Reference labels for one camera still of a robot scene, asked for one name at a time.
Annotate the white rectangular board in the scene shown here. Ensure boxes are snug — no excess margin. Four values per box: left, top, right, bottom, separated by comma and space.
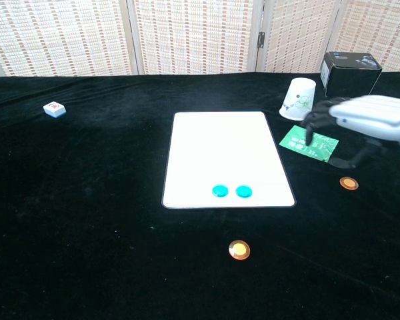
161, 111, 297, 210

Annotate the black cardboard box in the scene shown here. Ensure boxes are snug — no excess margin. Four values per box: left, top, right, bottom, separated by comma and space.
319, 51, 383, 99

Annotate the white mahjong tile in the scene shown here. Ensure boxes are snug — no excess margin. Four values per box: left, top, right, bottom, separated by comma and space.
43, 100, 68, 119

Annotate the green foil packet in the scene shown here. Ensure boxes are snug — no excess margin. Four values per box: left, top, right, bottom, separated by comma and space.
278, 125, 340, 163

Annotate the black velvet tablecloth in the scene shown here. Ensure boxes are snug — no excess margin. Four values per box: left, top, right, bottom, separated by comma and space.
0, 71, 400, 320

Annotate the bamboo folding screen panel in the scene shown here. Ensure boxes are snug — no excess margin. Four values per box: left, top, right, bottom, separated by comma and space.
126, 0, 266, 76
329, 0, 400, 73
256, 0, 343, 74
0, 0, 141, 78

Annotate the white paper cup upside down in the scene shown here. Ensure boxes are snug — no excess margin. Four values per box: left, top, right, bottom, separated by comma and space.
279, 77, 317, 121

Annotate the orange chip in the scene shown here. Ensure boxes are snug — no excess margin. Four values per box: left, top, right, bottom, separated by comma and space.
228, 239, 251, 261
339, 176, 359, 191

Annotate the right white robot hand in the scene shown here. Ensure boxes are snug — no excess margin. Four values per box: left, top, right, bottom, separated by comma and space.
301, 94, 400, 169

